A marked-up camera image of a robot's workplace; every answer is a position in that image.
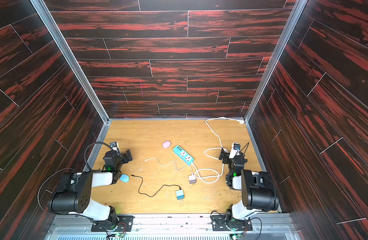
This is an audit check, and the white power strip cord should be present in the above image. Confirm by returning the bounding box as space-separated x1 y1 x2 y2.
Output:
190 116 244 184

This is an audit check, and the white USB cable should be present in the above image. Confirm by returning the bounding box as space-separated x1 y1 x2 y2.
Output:
144 157 193 176

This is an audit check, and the teal USB charger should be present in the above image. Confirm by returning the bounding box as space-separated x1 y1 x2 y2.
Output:
175 190 185 201

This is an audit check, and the pink USB charger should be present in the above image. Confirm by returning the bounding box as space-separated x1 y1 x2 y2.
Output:
188 175 197 184

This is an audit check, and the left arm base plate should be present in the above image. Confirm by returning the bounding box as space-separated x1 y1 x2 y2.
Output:
91 215 134 233

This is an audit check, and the teal power strip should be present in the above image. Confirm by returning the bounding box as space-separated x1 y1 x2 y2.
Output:
173 146 194 166

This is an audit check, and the pink earbud case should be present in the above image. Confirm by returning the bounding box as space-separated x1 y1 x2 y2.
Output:
162 141 171 149

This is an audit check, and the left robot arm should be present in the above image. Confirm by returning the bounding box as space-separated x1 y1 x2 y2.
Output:
48 150 133 226

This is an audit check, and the blue earbud case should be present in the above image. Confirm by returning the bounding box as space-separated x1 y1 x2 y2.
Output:
119 174 130 183

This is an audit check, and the black USB cable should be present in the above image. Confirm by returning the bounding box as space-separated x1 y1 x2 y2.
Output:
130 174 181 198

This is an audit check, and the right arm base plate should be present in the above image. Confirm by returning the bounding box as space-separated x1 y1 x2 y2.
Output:
211 214 253 232

